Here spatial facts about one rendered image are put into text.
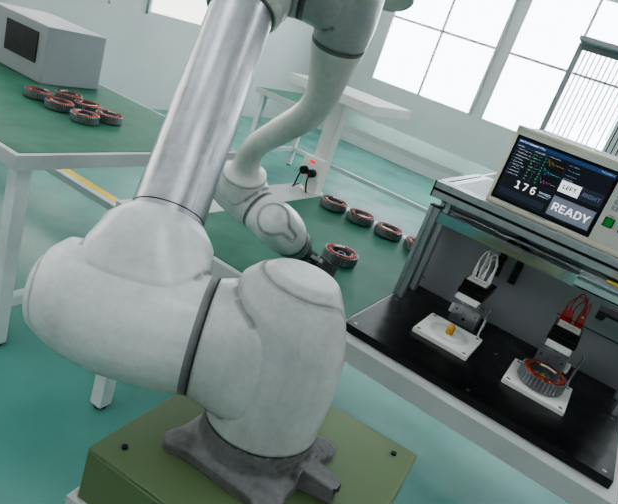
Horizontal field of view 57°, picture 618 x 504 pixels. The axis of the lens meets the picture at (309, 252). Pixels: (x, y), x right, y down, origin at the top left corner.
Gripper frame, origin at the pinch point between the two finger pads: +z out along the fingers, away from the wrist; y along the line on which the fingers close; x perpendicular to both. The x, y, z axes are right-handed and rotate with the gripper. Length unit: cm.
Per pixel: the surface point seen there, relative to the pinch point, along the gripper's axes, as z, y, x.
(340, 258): 11.0, 3.4, 7.0
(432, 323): -1.5, 37.7, 0.4
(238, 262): -14.0, -13.9, -10.4
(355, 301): -2.8, 17.0, -4.0
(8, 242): -1, -96, -40
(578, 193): -14, 55, 44
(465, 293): -3.6, 41.8, 11.1
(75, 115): 20, -122, 12
